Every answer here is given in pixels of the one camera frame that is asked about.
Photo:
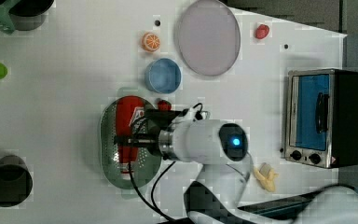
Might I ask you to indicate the pink round plate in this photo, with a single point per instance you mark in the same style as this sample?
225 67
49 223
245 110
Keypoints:
209 37

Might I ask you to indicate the red ketchup bottle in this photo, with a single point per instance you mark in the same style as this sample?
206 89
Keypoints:
129 108

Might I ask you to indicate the orange slice toy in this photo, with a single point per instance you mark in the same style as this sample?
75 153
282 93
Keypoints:
150 42

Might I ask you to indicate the blue bowl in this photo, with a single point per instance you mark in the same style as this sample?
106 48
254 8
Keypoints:
163 76

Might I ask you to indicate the red strawberry far toy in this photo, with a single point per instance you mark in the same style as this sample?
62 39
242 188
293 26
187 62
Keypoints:
262 31

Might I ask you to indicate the red strawberry toy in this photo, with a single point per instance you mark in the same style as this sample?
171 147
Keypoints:
262 31
164 105

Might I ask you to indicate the green oval strainer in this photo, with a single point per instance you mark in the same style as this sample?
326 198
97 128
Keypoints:
144 169

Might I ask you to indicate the black cylinder post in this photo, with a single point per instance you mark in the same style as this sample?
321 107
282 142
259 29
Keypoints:
28 15
16 182

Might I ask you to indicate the black cylinder lower post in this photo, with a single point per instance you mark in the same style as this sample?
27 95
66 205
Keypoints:
16 182

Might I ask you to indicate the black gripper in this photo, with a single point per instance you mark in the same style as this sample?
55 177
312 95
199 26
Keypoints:
158 136

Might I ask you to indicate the peeled banana toy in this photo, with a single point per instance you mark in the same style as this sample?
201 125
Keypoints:
266 176

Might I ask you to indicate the toaster oven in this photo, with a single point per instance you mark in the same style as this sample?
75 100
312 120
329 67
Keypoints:
322 118

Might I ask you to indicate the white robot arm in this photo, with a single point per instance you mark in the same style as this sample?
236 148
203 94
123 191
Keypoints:
221 148

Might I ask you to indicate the black cylinder upper post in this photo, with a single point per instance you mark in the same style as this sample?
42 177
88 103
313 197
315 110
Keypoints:
28 15

